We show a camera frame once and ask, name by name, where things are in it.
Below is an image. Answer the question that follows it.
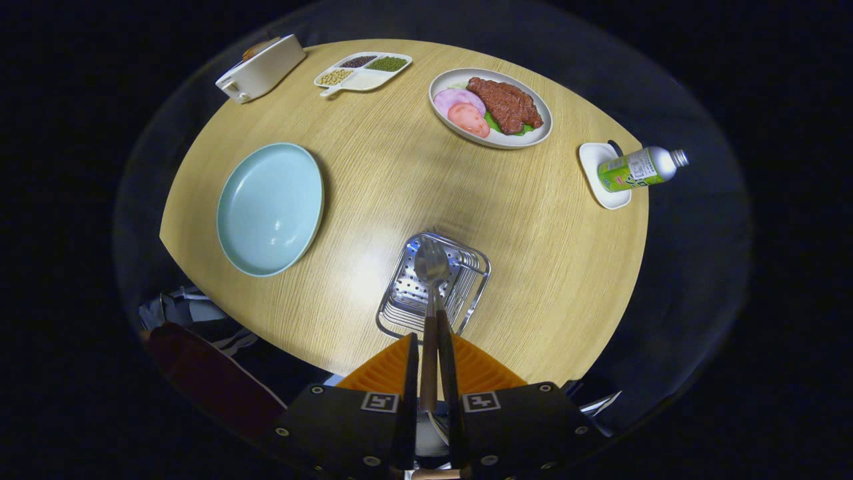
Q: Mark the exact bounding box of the white divided tray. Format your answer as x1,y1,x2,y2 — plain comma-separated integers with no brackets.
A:
314,51,413,99

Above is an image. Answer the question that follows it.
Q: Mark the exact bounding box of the brown steak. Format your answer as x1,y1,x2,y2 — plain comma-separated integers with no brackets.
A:
466,77,544,136

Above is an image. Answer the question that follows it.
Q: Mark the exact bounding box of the white square coaster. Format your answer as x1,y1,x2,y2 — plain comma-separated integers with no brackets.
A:
578,142,632,211

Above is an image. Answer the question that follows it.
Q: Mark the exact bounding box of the pale crumpled cloth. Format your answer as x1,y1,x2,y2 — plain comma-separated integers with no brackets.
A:
140,287,257,354

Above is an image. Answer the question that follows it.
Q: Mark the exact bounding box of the green lettuce leaf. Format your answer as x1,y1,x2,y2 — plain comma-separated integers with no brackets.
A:
483,110,534,137

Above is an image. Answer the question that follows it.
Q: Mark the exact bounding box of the metal cutlery rack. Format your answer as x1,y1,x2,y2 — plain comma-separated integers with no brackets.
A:
375,231,492,342

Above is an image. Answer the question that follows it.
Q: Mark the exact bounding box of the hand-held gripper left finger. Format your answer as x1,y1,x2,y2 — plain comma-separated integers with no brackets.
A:
270,332,421,480

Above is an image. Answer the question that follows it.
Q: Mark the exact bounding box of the white sheet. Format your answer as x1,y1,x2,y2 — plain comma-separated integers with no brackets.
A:
580,392,622,417

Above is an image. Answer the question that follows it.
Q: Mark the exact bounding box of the brown toast slice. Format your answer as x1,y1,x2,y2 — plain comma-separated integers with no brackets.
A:
241,37,281,61

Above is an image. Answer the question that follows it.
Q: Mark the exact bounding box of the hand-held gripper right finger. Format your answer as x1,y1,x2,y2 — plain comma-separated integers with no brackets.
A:
436,328,608,480

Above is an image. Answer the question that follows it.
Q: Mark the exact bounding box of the dark red object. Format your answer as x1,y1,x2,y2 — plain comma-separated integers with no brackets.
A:
145,323,289,437

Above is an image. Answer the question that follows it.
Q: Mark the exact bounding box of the silver bottle with green label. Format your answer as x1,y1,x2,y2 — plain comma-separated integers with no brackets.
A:
597,146,690,193

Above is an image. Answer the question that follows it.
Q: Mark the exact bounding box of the red tomato slice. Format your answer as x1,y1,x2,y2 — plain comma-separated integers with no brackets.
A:
447,101,491,139

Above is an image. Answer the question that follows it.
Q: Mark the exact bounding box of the fork with wooden handle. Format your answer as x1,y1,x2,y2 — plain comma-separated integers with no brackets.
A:
417,267,444,413

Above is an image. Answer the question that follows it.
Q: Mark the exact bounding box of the pink ham slice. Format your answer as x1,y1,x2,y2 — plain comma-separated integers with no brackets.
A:
433,88,486,117

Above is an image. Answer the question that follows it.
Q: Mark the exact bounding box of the light blue plate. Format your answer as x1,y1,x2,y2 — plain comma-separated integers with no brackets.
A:
217,142,325,278

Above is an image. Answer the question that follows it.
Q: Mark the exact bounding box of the white round food plate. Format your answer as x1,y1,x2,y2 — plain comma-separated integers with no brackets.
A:
428,67,554,149

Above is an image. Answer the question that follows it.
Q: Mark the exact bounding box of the cream white toaster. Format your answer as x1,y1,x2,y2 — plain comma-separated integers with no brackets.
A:
215,34,307,105

